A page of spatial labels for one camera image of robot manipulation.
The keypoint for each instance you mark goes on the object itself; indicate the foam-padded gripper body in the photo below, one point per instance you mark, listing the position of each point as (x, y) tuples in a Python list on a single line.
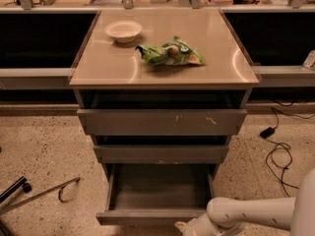
[(193, 229)]

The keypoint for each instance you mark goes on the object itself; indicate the grey bottom drawer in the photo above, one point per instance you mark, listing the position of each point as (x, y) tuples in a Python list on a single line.
[(156, 194)]

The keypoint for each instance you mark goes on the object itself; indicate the grey drawer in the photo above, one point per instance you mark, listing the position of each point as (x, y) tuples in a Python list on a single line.
[(162, 122), (156, 194), (161, 154)]

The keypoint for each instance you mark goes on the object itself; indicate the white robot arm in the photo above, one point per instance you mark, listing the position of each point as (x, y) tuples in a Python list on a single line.
[(227, 217)]

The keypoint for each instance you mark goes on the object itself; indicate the grey middle drawer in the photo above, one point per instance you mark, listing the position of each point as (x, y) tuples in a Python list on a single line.
[(161, 154)]

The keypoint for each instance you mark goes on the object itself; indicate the grey drawer cabinet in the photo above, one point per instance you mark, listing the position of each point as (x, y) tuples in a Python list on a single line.
[(112, 75)]

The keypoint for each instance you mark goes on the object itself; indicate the grey top drawer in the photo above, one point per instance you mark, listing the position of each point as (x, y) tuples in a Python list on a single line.
[(162, 122)]

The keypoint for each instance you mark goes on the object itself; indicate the grey metal stand leg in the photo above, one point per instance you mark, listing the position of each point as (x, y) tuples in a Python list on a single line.
[(59, 188)]

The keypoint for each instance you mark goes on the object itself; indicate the black power adapter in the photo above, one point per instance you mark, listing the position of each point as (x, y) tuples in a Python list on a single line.
[(267, 132)]

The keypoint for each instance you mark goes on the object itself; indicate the black caster wheel leg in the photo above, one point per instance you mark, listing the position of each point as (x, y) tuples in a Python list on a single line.
[(20, 183)]

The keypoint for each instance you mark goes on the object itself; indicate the green chip bag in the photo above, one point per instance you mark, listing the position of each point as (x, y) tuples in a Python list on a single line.
[(174, 53)]

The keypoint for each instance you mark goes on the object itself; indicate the white paper bowl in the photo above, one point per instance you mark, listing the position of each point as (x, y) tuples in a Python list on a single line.
[(123, 31)]

